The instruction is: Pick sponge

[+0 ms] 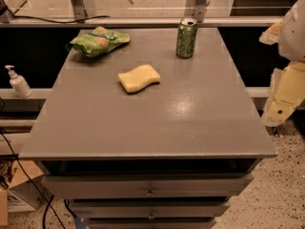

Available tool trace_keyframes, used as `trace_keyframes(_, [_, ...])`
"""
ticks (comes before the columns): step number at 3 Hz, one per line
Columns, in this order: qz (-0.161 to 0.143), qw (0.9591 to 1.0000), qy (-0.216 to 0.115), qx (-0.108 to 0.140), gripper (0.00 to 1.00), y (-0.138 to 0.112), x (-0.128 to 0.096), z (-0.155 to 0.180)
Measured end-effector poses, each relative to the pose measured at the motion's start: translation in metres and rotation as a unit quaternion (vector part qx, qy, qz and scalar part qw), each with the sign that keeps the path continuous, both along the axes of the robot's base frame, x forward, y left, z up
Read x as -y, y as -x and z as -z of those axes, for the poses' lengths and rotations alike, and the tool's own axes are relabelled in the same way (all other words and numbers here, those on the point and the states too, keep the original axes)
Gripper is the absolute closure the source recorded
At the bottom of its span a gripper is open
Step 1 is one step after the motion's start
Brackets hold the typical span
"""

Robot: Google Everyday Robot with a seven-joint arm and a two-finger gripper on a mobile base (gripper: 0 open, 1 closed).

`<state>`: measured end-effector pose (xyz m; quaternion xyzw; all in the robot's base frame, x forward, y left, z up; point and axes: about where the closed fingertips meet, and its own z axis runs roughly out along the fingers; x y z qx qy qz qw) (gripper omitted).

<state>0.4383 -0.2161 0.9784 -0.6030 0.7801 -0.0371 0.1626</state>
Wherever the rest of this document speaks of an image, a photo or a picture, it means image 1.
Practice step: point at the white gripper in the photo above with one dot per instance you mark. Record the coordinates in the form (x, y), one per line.
(294, 38)

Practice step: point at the yellow sponge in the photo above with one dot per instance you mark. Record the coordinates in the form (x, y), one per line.
(139, 78)

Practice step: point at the green soda can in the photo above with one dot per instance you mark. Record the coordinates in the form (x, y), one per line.
(186, 36)

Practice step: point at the top grey drawer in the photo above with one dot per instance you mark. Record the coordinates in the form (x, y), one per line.
(147, 186)

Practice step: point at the grey drawer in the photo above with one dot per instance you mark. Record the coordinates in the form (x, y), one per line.
(150, 209)
(147, 186)
(151, 223)

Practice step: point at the grey drawer cabinet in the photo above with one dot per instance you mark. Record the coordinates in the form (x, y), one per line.
(198, 120)

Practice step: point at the green chip bag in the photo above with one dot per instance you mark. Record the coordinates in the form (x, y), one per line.
(97, 42)

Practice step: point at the middle grey drawer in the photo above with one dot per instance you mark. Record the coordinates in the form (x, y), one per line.
(150, 209)

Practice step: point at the bottom grey drawer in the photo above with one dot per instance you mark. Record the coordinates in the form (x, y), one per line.
(151, 223)

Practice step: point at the white pump bottle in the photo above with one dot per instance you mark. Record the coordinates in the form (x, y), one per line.
(18, 83)

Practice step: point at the cardboard box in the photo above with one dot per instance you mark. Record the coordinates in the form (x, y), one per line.
(25, 192)

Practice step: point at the grey metal bracket right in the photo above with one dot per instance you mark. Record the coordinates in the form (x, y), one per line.
(196, 9)

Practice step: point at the grey metal bracket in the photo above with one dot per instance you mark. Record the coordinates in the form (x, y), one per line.
(196, 9)
(83, 9)

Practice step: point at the grey metal bracket left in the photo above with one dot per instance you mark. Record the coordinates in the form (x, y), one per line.
(83, 9)

